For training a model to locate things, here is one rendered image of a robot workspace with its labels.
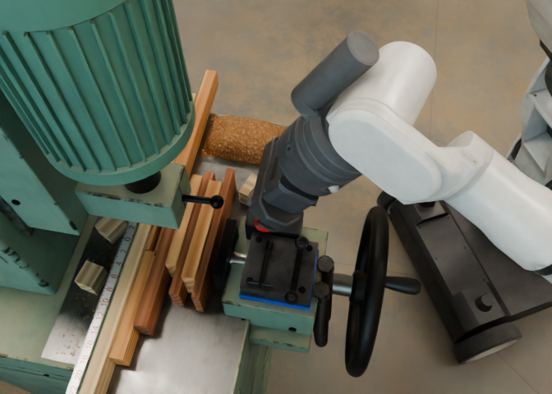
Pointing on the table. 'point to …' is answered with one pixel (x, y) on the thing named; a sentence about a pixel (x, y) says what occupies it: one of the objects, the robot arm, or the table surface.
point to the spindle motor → (97, 75)
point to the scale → (100, 310)
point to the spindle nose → (144, 184)
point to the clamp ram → (226, 254)
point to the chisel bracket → (160, 215)
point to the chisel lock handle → (205, 200)
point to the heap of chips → (239, 138)
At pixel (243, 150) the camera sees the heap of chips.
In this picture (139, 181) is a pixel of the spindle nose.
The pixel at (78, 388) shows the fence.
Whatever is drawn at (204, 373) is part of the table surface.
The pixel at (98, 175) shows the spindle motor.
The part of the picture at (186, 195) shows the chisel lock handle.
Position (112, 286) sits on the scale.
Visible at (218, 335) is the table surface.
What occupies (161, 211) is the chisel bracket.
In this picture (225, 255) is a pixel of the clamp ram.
